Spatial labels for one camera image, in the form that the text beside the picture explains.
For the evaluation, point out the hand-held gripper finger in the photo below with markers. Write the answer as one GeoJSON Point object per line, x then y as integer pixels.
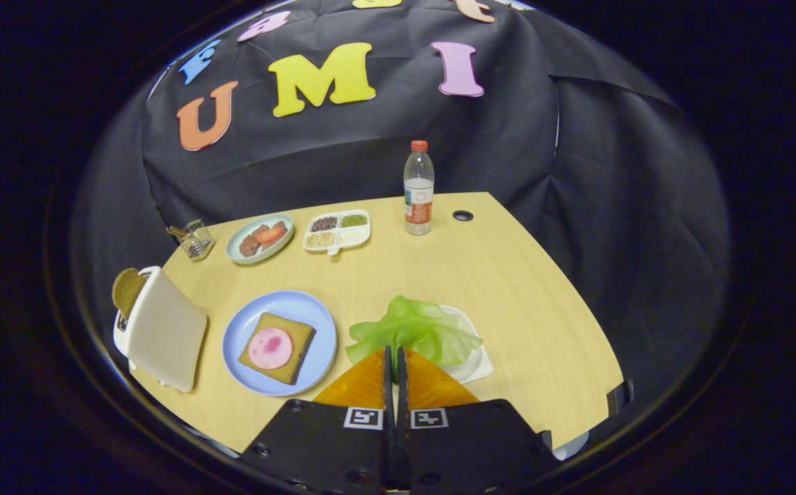
{"type": "Point", "coordinates": [401, 395]}
{"type": "Point", "coordinates": [388, 395]}

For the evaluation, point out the green lettuce leaf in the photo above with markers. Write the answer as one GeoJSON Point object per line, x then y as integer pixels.
{"type": "Point", "coordinates": [412, 330]}

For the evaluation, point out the brown toast slice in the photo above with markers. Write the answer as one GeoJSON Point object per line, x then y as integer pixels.
{"type": "Point", "coordinates": [126, 289]}

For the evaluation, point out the white square plate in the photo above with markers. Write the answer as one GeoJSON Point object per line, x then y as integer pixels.
{"type": "Point", "coordinates": [477, 368]}

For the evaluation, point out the brown bread slice with ham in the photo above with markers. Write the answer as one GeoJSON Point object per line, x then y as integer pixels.
{"type": "Point", "coordinates": [298, 344]}

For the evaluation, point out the blue round plate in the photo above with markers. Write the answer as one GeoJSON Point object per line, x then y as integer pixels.
{"type": "Point", "coordinates": [302, 309]}

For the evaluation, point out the pink ham slice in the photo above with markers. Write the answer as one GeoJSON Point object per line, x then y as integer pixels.
{"type": "Point", "coordinates": [271, 348]}

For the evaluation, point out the white divided condiment tray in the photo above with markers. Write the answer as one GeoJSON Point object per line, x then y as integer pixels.
{"type": "Point", "coordinates": [353, 237]}

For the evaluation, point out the black table grommet hole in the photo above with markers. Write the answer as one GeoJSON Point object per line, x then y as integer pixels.
{"type": "Point", "coordinates": [462, 216]}

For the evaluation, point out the clear plastic bottle red cap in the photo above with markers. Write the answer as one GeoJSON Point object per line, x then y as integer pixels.
{"type": "Point", "coordinates": [418, 206]}

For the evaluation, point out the red tomato slice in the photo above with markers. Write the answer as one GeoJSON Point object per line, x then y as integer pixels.
{"type": "Point", "coordinates": [271, 234]}

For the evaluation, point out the brown meat patty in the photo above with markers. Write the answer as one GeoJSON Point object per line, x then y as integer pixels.
{"type": "Point", "coordinates": [281, 225]}
{"type": "Point", "coordinates": [249, 245]}

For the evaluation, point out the pale green round plate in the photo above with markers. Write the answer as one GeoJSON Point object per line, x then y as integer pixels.
{"type": "Point", "coordinates": [231, 247]}

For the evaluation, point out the white toaster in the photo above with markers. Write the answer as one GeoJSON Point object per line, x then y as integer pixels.
{"type": "Point", "coordinates": [164, 330]}

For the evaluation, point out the clear glass utensil holder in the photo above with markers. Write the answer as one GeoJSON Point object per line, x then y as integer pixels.
{"type": "Point", "coordinates": [198, 244]}

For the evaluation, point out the black backdrop cloth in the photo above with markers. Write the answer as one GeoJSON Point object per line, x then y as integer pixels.
{"type": "Point", "coordinates": [480, 137]}

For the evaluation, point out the black table edge bracket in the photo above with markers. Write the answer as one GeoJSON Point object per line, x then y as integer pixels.
{"type": "Point", "coordinates": [619, 397]}

